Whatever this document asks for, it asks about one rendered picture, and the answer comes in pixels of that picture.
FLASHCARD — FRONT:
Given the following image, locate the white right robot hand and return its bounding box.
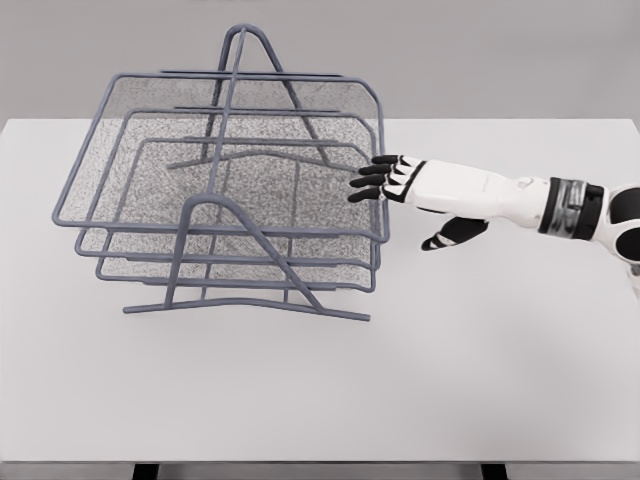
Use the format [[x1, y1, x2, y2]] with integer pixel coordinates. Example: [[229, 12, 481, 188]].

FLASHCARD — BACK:
[[347, 153, 521, 253]]

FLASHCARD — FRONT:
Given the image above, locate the grey wire mesh tray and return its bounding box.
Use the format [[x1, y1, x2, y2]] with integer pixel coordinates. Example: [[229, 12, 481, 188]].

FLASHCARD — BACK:
[[94, 140, 380, 295], [50, 72, 392, 245], [74, 106, 385, 265]]

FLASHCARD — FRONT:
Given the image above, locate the grey wire rack frame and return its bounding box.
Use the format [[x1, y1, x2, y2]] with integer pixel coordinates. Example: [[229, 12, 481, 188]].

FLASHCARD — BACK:
[[122, 22, 372, 322]]

